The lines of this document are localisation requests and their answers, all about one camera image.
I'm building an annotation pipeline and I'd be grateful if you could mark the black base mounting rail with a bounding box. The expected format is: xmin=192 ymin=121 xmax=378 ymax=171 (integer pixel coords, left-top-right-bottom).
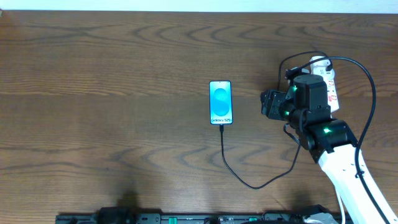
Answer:
xmin=55 ymin=205 xmax=352 ymax=224

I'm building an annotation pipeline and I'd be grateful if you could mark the white USB wall charger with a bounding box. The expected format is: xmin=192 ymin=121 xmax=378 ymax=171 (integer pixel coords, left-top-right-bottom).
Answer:
xmin=310 ymin=56 xmax=333 ymax=72

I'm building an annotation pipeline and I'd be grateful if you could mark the black USB charging cable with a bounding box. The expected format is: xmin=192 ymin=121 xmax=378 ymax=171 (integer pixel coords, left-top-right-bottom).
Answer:
xmin=218 ymin=50 xmax=334 ymax=190

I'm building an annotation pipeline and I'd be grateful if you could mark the white power strip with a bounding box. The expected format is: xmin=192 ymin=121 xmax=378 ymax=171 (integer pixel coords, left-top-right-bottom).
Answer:
xmin=312 ymin=67 xmax=340 ymax=113

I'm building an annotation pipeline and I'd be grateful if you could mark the blue screen Galaxy smartphone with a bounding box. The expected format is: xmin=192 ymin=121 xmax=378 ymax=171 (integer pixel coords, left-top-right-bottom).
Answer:
xmin=209 ymin=80 xmax=233 ymax=125

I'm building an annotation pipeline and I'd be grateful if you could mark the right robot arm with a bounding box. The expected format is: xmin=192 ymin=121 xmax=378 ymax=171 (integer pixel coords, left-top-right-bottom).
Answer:
xmin=261 ymin=74 xmax=397 ymax=223

